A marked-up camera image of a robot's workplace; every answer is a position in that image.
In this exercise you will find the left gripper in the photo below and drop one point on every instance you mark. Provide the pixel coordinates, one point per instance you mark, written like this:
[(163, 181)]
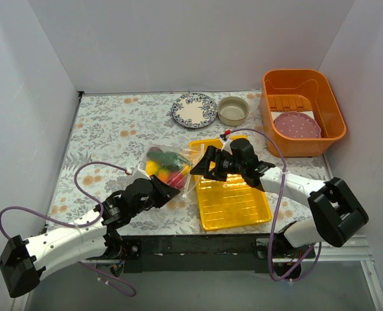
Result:
[(157, 188)]

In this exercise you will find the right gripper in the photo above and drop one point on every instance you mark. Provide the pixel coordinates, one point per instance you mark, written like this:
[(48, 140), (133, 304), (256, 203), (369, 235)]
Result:
[(216, 164)]

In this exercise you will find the red pomegranate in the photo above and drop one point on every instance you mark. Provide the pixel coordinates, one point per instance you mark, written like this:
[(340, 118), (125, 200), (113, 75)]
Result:
[(176, 180)]

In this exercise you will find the clear zip top bag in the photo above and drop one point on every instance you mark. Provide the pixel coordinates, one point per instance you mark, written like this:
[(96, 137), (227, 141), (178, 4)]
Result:
[(193, 155)]

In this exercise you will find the green cucumber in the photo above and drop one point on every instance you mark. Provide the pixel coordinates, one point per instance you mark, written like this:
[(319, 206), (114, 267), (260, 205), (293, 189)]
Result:
[(167, 158)]

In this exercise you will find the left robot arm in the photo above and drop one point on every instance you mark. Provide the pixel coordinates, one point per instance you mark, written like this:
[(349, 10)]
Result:
[(25, 262)]

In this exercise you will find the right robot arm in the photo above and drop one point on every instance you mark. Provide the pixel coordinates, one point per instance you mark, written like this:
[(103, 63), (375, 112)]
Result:
[(337, 215)]

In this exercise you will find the yellow plastic tray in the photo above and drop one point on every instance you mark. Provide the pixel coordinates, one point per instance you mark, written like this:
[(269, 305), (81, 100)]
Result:
[(230, 203)]

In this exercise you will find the blue floral plate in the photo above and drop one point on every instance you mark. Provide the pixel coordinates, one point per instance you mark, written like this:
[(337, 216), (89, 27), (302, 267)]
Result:
[(194, 110)]

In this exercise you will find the beige ceramic bowl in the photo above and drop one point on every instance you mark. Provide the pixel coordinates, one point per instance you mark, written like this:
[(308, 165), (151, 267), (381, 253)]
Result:
[(233, 111)]

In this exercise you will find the floral tablecloth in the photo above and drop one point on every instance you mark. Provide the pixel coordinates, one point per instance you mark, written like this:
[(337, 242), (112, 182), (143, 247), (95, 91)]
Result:
[(118, 129)]

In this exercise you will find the pink dotted plate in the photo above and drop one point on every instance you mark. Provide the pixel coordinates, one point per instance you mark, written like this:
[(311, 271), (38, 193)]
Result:
[(297, 125)]

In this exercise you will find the orange plastic basin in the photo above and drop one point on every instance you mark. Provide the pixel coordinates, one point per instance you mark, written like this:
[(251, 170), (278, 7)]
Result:
[(301, 90)]

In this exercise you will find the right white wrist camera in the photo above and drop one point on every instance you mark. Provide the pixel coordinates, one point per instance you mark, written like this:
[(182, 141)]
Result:
[(226, 144)]

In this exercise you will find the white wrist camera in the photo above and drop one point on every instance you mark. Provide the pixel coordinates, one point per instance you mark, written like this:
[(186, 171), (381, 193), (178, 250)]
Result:
[(139, 172), (226, 144)]

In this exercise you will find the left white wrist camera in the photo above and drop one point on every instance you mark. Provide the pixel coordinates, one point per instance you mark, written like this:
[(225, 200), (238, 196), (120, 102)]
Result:
[(139, 172)]

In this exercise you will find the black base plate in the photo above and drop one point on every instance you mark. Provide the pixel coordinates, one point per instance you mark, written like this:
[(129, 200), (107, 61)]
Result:
[(232, 252)]

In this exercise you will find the aluminium rail frame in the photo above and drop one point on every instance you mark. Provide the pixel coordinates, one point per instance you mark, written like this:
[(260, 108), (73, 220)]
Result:
[(341, 279)]

